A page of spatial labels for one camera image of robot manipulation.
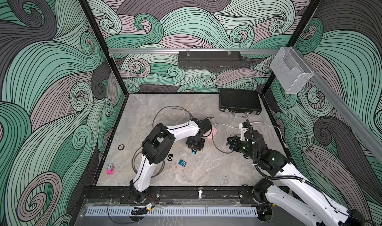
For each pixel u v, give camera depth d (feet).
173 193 2.50
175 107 3.70
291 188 1.58
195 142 2.57
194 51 3.06
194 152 2.88
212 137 2.73
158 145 1.70
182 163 2.73
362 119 1.83
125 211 2.29
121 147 2.95
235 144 2.16
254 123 3.21
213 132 3.13
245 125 2.22
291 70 2.58
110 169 2.61
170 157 2.81
